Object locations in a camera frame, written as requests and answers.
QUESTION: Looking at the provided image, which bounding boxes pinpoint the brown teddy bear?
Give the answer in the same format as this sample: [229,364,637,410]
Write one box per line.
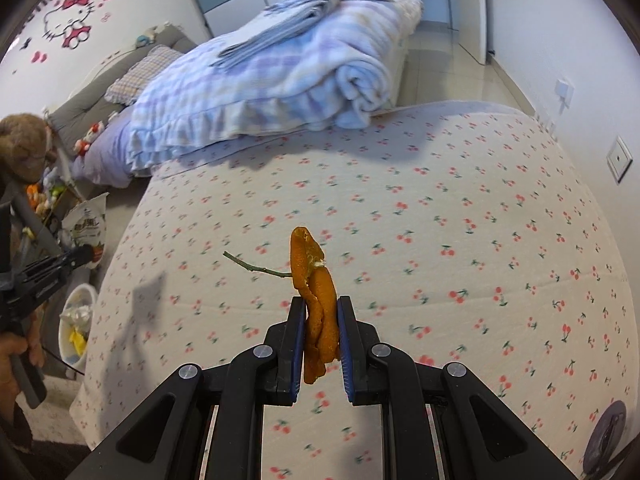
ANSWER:
[0,113,54,184]

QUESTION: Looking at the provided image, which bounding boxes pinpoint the small plush toy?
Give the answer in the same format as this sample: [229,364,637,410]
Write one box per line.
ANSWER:
[135,25,167,47]

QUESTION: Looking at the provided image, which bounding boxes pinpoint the dark round disc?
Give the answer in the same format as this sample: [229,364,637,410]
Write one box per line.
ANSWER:
[582,399,629,479]

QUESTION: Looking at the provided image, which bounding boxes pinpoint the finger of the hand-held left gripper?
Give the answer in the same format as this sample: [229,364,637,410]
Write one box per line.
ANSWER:
[49,243,99,273]

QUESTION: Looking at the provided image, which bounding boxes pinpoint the person's left hand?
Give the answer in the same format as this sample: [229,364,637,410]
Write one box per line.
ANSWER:
[0,332,47,426]

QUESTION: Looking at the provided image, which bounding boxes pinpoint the thin twig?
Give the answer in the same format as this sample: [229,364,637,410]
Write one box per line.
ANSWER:
[222,251,294,279]

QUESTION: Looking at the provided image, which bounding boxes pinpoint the white plastic bucket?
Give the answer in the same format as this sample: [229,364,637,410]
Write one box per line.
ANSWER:
[57,283,99,367]

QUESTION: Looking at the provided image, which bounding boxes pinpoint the black cable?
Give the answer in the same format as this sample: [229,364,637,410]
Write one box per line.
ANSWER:
[40,344,87,377]

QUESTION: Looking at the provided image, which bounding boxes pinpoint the red and white plush toy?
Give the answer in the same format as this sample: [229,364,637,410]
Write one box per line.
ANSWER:
[73,122,109,156]

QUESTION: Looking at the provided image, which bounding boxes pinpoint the square wall panel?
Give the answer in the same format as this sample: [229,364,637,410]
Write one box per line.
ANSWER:
[605,134,635,184]

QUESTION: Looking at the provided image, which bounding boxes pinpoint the white printed bag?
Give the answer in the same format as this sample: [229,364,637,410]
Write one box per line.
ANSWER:
[59,192,110,269]

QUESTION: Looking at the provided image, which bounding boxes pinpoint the cherry print bed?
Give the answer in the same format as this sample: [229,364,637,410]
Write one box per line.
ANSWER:
[70,100,637,480]

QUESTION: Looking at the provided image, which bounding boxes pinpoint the shelf of plush toys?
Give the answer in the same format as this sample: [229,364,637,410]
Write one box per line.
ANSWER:
[24,179,77,227]

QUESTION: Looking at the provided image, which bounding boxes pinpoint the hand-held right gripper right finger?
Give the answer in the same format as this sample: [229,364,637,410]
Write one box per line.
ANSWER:
[336,295,579,480]

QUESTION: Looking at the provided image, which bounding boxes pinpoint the folded striped cloth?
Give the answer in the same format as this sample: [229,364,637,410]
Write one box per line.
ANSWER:
[210,0,394,69]

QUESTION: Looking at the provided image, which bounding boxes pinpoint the orange peel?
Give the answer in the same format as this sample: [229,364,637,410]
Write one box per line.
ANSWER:
[289,226,342,386]

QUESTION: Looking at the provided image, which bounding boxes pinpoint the plaid pillow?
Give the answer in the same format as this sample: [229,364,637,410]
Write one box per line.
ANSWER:
[105,45,184,106]

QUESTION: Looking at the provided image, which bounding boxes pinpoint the grey upholstered headboard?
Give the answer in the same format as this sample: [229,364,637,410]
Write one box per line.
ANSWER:
[47,25,197,137]

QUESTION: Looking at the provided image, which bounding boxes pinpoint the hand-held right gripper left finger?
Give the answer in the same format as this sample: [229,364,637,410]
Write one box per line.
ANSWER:
[87,296,307,480]

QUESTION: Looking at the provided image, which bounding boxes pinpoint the wall socket with plug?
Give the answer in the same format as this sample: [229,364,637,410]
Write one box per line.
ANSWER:
[554,78,576,112]

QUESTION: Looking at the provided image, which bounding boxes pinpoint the purple sheet bed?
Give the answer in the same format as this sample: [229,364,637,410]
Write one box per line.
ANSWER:
[75,104,152,189]

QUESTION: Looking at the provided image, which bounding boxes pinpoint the pink cat wall sticker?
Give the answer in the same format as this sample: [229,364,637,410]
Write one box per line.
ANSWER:
[15,0,127,64]

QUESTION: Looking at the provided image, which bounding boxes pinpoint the plaid blue blanket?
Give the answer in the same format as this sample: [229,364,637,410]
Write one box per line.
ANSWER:
[125,0,427,172]

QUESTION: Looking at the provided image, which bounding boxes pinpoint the white door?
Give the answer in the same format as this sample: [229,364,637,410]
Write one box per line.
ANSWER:
[467,0,489,64]

